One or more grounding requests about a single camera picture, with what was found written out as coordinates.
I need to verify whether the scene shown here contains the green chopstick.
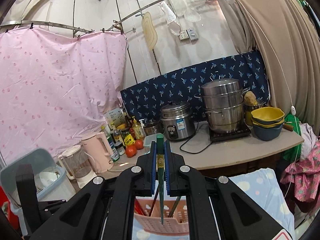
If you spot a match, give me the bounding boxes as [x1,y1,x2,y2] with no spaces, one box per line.
[157,134,164,224]

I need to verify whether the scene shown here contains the white blue dish rack box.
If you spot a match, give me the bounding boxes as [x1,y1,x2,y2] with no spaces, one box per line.
[1,148,76,235]

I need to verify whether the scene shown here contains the front red tomato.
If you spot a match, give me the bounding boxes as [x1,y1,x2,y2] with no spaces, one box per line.
[125,144,137,158]

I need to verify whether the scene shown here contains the red tomato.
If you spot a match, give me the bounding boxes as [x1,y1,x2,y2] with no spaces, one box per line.
[125,144,137,158]
[134,139,144,150]

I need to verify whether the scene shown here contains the green cap bottle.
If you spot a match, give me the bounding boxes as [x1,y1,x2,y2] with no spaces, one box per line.
[101,125,120,163]

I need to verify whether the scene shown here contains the rear red tomato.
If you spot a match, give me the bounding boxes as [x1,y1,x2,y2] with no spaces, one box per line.
[134,139,144,150]

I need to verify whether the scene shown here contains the pink perforated utensil holder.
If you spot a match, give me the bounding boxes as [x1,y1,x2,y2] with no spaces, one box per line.
[135,197,189,236]

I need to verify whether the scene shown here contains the clear food container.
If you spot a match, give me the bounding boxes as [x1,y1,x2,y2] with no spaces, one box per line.
[144,133,162,147]

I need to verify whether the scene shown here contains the yellow packet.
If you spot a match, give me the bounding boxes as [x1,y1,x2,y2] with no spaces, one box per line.
[124,133,136,147]

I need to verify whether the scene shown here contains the yellow oil bottle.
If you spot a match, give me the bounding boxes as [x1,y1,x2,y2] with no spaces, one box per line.
[132,116,145,140]

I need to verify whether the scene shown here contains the small pot with lid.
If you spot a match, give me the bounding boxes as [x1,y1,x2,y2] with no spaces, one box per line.
[144,121,163,135]

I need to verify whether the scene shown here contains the pink electric kettle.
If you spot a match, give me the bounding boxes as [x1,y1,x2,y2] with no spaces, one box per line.
[81,132,113,173]

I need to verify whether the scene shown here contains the black induction cooker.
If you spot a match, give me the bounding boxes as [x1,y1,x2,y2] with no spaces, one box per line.
[209,123,251,143]

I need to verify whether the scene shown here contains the silver rice cooker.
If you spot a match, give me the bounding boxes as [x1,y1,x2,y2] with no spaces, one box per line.
[160,101,195,141]

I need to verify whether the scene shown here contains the blue patterned tablecloth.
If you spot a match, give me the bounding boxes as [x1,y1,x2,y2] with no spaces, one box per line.
[132,168,297,239]

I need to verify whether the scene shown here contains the stainless steel steamer pot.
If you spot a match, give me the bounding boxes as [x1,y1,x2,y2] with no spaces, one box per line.
[194,79,248,133]

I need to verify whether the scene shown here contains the dark blue bowl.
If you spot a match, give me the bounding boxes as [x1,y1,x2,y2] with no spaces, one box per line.
[253,124,283,141]

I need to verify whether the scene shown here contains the yellow bowl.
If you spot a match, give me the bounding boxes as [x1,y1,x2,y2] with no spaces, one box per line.
[251,107,285,125]

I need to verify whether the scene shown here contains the pink floral cloth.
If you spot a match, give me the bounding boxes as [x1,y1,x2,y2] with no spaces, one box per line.
[280,140,319,203]

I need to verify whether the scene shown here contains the pink dotted curtain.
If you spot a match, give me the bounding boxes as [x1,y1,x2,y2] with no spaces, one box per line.
[1,27,127,164]

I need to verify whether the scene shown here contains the navy floral cloth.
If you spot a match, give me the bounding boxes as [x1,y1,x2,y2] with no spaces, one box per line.
[121,50,270,120]

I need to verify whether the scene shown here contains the hanging cutting board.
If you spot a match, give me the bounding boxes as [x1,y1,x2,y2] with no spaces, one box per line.
[141,11,158,51]

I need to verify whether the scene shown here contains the hanging white skimmer ladle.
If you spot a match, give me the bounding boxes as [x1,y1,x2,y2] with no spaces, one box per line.
[182,0,201,23]

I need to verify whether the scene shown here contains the beige curtain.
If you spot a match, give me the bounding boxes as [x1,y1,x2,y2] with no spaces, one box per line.
[218,0,319,133]

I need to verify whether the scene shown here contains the black power cable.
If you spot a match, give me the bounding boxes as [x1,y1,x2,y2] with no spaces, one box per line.
[179,121,213,155]

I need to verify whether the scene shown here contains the wall power socket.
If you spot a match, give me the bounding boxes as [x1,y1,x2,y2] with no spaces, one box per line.
[179,30,190,41]

